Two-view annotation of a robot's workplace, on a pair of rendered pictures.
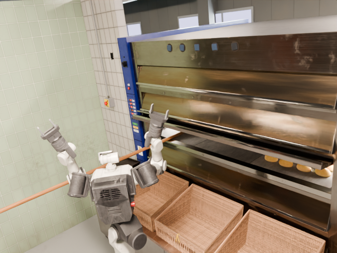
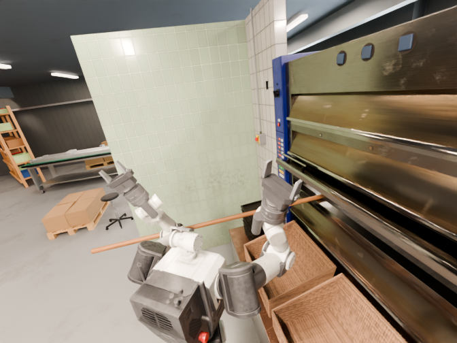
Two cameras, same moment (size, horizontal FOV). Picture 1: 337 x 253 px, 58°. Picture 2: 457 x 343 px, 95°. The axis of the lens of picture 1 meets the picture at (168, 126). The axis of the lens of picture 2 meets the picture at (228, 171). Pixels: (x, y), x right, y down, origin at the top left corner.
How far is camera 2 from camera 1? 1.33 m
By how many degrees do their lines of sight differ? 28
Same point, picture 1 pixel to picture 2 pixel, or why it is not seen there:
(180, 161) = (329, 234)
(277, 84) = not seen: outside the picture
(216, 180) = (387, 297)
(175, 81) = (341, 117)
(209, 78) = (424, 113)
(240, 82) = not seen: outside the picture
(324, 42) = not seen: outside the picture
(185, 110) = (350, 167)
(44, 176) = (195, 200)
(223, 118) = (442, 207)
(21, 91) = (178, 120)
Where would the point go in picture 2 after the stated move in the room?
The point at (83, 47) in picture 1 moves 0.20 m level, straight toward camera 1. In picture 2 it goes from (243, 77) to (240, 77)
